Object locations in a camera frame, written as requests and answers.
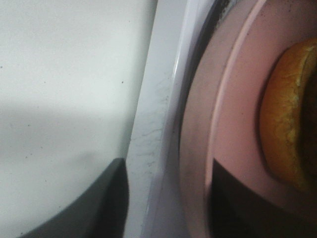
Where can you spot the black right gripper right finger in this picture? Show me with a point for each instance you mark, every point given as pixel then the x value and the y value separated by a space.
pixel 237 212

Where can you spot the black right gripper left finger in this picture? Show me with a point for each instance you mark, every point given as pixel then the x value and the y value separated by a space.
pixel 100 212

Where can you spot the pink round plate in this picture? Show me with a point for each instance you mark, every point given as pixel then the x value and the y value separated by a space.
pixel 221 119

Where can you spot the burger with lettuce and tomato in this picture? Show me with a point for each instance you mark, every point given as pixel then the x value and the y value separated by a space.
pixel 280 114

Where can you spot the white microwave oven body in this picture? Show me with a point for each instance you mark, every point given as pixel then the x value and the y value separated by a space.
pixel 152 161

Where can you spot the glass microwave turntable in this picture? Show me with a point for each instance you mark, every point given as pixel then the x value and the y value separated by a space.
pixel 209 20

